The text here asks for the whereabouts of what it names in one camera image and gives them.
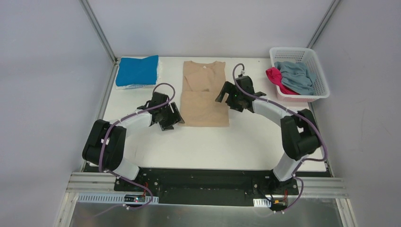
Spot pink t shirt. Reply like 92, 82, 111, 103
266, 67, 299, 95

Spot white cable duct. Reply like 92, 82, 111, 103
253, 199, 271, 208
77, 193, 159, 205

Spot folded blue t shirt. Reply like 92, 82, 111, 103
115, 55, 159, 87

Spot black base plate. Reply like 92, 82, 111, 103
113, 167, 300, 207

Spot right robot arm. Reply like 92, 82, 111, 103
215, 76, 322, 194

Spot aluminium frame rail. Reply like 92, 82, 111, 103
66, 172, 116, 193

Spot grey blue t shirt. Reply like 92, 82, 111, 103
274, 61, 317, 96

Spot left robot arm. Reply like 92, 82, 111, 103
82, 92, 184, 191

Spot right white cable duct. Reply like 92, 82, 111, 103
253, 199, 271, 208

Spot beige t shirt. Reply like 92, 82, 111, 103
180, 61, 229, 127

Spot white plastic basket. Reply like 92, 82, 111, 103
270, 47, 330, 102

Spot left white cable duct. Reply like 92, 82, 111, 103
77, 193, 159, 205

